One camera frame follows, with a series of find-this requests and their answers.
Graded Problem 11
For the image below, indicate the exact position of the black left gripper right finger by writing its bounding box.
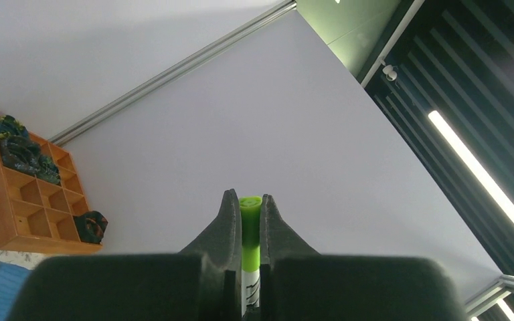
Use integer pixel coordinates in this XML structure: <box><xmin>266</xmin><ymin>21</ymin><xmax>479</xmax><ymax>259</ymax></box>
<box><xmin>260</xmin><ymin>195</ymin><xmax>467</xmax><ymax>320</ymax></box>

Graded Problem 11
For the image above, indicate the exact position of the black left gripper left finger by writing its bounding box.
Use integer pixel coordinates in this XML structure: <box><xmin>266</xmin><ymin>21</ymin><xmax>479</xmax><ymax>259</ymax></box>
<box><xmin>8</xmin><ymin>189</ymin><xmax>242</xmax><ymax>320</ymax></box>

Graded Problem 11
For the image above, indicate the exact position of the white marker pen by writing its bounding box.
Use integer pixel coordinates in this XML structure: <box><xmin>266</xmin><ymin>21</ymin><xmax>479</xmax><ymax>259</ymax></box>
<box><xmin>241</xmin><ymin>270</ymin><xmax>260</xmax><ymax>316</ymax></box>

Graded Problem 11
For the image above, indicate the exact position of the green marker cap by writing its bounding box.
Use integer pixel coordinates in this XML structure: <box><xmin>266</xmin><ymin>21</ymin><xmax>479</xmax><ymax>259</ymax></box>
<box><xmin>239</xmin><ymin>196</ymin><xmax>262</xmax><ymax>272</ymax></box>

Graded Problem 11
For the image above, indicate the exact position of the black object tray right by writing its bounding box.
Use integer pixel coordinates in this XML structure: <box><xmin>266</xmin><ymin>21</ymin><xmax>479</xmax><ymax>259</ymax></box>
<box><xmin>74</xmin><ymin>211</ymin><xmax>108</xmax><ymax>244</ymax></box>

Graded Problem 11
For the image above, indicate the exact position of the black object tray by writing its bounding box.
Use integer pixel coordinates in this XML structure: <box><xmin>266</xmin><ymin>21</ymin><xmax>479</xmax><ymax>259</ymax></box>
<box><xmin>36</xmin><ymin>154</ymin><xmax>61</xmax><ymax>186</ymax></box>
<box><xmin>74</xmin><ymin>211</ymin><xmax>108</xmax><ymax>244</ymax></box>
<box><xmin>0</xmin><ymin>136</ymin><xmax>41</xmax><ymax>176</ymax></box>
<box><xmin>0</xmin><ymin>115</ymin><xmax>29</xmax><ymax>140</ymax></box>

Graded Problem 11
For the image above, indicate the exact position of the orange wooden compartment tray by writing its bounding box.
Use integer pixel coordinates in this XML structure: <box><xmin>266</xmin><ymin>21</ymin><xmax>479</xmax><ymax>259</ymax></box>
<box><xmin>0</xmin><ymin>132</ymin><xmax>102</xmax><ymax>254</ymax></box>

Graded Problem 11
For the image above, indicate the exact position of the black object tray middle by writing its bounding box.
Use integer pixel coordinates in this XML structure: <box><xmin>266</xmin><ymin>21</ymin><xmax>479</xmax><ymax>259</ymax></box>
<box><xmin>36</xmin><ymin>154</ymin><xmax>61</xmax><ymax>186</ymax></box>

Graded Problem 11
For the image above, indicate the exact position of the blue yellow cartoon cloth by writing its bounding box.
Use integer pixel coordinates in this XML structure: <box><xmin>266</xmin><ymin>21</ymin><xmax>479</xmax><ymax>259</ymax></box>
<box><xmin>0</xmin><ymin>258</ymin><xmax>34</xmax><ymax>321</ymax></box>

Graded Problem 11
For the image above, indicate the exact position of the long ceiling light strip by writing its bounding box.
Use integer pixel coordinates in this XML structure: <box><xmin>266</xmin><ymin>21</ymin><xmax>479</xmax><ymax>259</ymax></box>
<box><xmin>428</xmin><ymin>110</ymin><xmax>514</xmax><ymax>225</ymax></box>

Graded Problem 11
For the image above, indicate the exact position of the black object tray top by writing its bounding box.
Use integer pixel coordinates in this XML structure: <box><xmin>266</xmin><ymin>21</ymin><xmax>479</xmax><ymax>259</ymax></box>
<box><xmin>0</xmin><ymin>115</ymin><xmax>29</xmax><ymax>140</ymax></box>

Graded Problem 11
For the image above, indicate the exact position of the small white ceiling camera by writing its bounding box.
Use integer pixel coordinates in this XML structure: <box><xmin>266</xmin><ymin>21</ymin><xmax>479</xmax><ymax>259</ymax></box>
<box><xmin>381</xmin><ymin>64</ymin><xmax>398</xmax><ymax>82</ymax></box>

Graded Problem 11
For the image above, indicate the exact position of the right aluminium frame post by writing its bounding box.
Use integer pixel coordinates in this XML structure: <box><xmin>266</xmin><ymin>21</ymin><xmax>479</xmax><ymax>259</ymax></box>
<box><xmin>52</xmin><ymin>1</ymin><xmax>297</xmax><ymax>146</ymax></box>

